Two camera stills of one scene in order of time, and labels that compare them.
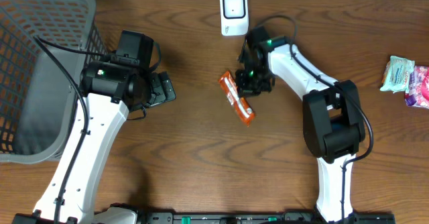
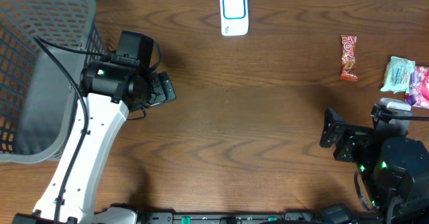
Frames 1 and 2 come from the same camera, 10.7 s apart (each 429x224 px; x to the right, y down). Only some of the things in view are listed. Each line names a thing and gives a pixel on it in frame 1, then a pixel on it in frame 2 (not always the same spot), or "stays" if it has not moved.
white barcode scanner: [234, 13] stays
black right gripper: [244, 90] -> [352, 133]
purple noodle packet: [417, 94] stays
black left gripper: [162, 90] stays
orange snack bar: [240, 105] -> [348, 43]
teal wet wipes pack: [396, 78] stays
